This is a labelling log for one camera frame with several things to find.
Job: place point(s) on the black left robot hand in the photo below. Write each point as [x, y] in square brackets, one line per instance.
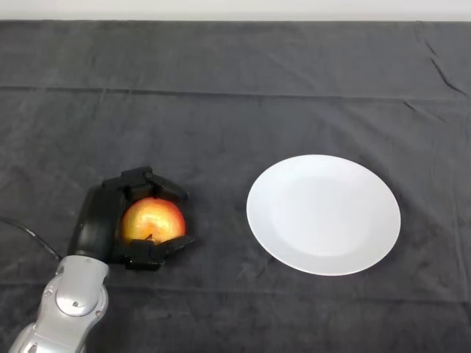
[96, 220]

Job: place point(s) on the red yellow apple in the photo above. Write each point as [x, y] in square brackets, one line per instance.
[158, 218]

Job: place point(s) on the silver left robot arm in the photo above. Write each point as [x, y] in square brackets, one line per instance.
[73, 294]

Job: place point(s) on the white round plate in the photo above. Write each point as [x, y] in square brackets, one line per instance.
[324, 215]

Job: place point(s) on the black table cloth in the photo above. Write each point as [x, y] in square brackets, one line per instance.
[235, 110]

